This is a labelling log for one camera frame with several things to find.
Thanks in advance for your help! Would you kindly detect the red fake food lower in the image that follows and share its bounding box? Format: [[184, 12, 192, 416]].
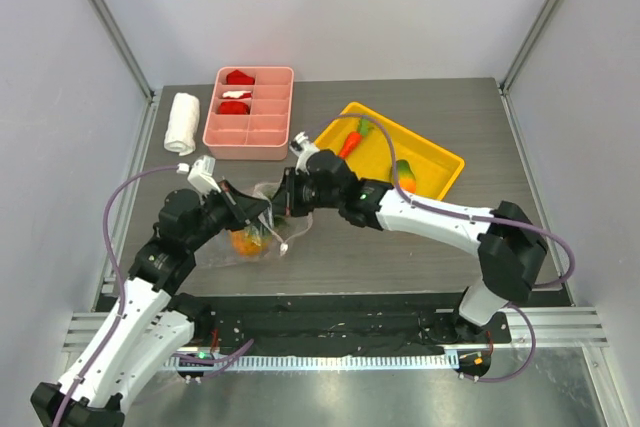
[[217, 100, 251, 115]]

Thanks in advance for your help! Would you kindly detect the white slotted cable duct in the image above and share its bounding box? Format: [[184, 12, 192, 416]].
[[172, 352, 459, 373]]

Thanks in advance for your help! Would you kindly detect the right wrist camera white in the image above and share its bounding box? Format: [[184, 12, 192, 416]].
[[289, 132, 319, 173]]

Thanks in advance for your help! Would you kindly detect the clear zip top bag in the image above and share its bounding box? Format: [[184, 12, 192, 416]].
[[196, 208, 313, 270]]

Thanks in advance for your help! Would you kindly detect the yellow plastic tray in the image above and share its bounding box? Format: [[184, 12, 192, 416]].
[[315, 102, 465, 200]]

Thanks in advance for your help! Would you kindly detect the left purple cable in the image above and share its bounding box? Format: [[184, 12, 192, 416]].
[[52, 164, 256, 427]]

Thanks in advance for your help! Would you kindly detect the red fake food top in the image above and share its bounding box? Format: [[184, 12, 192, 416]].
[[226, 69, 255, 85]]

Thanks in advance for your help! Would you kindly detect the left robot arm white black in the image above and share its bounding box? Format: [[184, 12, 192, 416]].
[[31, 182, 270, 426]]

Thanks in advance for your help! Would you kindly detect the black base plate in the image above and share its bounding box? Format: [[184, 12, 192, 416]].
[[181, 293, 511, 357]]

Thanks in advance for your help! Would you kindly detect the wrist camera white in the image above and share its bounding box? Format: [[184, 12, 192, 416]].
[[289, 132, 319, 173], [177, 155, 221, 196]]

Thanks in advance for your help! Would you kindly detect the pink divided organizer tray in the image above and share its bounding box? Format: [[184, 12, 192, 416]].
[[202, 66, 294, 161]]

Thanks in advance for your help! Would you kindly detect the fake mango orange green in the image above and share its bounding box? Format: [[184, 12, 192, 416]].
[[389, 159, 417, 193]]

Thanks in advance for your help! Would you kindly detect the fake carrot orange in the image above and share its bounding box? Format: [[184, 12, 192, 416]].
[[338, 118, 372, 159]]

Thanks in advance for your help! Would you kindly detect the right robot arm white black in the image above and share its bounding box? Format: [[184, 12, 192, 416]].
[[271, 150, 548, 342]]

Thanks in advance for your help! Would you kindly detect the rolled white towel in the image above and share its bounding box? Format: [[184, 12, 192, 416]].
[[163, 92, 200, 156]]

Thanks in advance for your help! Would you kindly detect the white red fake food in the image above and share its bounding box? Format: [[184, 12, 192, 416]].
[[221, 90, 252, 100]]

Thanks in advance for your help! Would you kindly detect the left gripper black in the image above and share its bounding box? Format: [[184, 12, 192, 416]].
[[187, 179, 269, 250]]

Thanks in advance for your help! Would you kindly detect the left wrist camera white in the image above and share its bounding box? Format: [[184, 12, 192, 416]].
[[177, 155, 221, 196]]

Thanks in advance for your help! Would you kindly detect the fake pineapple orange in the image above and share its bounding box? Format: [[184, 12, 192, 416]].
[[230, 225, 272, 258]]

